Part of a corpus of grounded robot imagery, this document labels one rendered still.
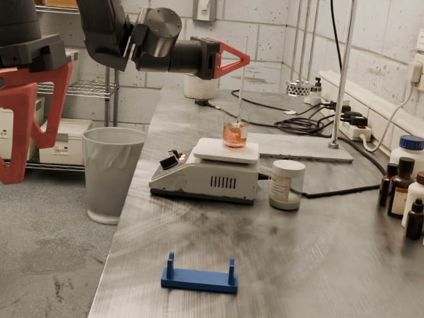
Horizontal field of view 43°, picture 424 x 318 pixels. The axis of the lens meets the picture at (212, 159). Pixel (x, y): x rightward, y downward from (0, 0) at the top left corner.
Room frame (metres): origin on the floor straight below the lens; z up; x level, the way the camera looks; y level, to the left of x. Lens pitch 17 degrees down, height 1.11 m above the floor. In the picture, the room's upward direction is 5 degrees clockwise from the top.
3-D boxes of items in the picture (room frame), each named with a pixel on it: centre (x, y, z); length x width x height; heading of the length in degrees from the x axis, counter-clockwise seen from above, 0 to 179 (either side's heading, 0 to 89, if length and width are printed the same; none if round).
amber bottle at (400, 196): (0.95, -0.35, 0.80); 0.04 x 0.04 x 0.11
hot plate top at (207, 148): (1.00, -0.03, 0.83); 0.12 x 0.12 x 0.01; 86
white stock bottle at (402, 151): (1.03, -0.39, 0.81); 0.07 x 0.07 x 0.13
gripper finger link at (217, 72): (0.99, 0.00, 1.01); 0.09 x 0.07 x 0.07; 109
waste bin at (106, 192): (2.57, 0.48, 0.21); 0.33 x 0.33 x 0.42
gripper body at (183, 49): (0.96, 0.06, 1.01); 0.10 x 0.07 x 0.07; 20
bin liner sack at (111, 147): (2.57, 0.48, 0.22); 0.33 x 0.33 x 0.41
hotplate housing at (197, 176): (1.00, 0.00, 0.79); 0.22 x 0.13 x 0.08; 86
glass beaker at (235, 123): (1.01, -0.04, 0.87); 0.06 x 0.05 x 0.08; 73
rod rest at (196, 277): (0.64, 0.00, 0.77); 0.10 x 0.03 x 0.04; 89
